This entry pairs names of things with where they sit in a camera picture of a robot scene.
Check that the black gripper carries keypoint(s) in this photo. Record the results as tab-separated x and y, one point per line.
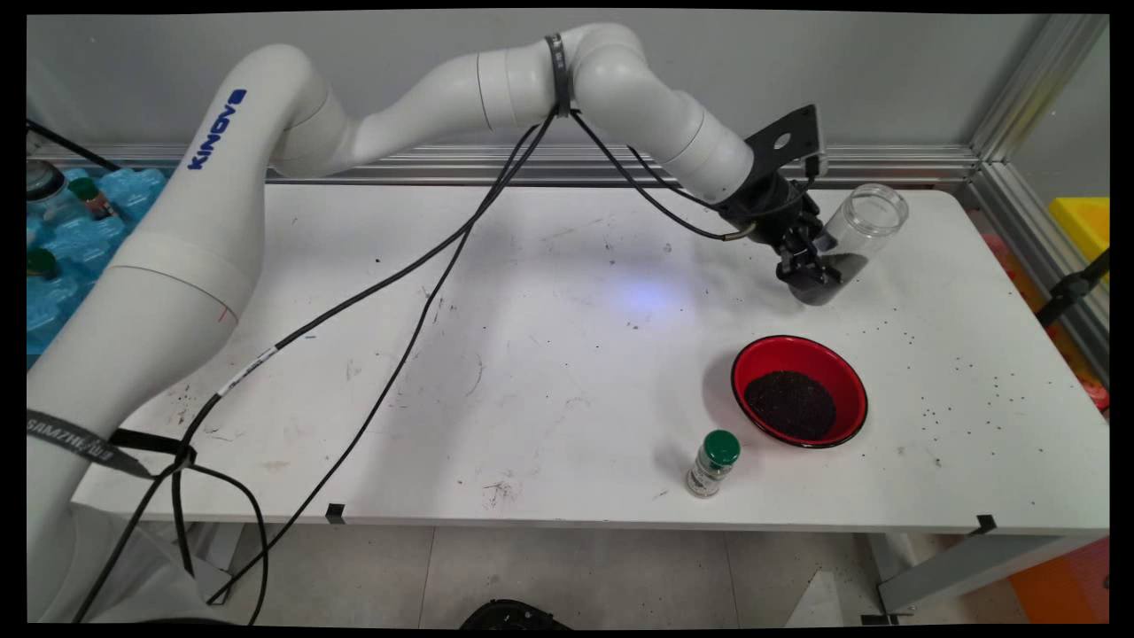
771	208

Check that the clear plastic jar black seeds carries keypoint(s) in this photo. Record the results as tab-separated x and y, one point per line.
873	217

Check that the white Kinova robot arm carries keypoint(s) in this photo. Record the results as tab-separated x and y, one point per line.
177	266

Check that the red bowl black rim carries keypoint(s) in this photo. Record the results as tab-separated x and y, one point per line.
824	359

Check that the black seed pile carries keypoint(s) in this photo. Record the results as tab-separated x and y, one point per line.
788	408

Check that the orange red foam mat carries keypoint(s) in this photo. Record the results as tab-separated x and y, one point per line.
999	251

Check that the spice bottle green cap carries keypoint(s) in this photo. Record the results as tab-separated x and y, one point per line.
709	470

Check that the black clamp rod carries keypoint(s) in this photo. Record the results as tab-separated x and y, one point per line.
1067	291

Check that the yellow plastic box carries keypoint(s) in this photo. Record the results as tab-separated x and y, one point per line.
1081	226

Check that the black tape marker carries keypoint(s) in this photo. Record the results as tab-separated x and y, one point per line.
335	512
985	525

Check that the grey metal table leg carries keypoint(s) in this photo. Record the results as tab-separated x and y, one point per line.
974	567
221	545

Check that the small bottle red label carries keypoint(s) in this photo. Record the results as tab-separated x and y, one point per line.
91	199

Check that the blue plastic package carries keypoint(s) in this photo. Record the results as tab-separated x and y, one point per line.
80	257

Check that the short aluminium frame rail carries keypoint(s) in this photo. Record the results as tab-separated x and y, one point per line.
1005	199

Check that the aluminium frame post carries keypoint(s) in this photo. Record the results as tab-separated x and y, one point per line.
1032	84

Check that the long aluminium frame rail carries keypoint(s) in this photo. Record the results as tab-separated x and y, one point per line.
425	168

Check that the grey robot base mount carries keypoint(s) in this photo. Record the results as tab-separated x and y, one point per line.
151	585

